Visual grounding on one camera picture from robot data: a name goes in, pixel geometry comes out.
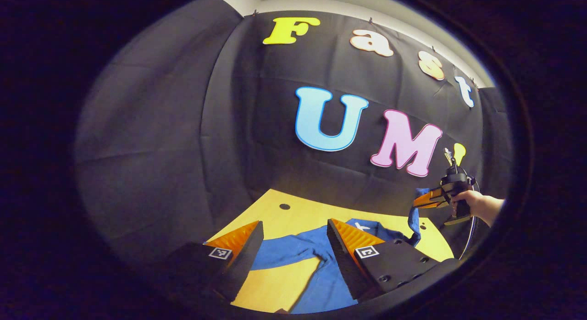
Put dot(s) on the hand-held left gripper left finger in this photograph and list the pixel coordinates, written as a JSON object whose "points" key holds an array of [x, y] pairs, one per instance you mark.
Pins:
{"points": [[245, 256]]}

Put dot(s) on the blue button shirt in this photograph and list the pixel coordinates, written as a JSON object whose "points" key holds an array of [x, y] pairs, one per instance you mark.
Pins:
{"points": [[325, 283]]}

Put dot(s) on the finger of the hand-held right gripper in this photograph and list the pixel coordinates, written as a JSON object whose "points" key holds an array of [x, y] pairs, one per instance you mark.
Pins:
{"points": [[429, 204], [433, 193]]}

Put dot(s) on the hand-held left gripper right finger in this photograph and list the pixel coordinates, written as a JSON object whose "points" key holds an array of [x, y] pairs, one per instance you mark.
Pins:
{"points": [[341, 258]]}

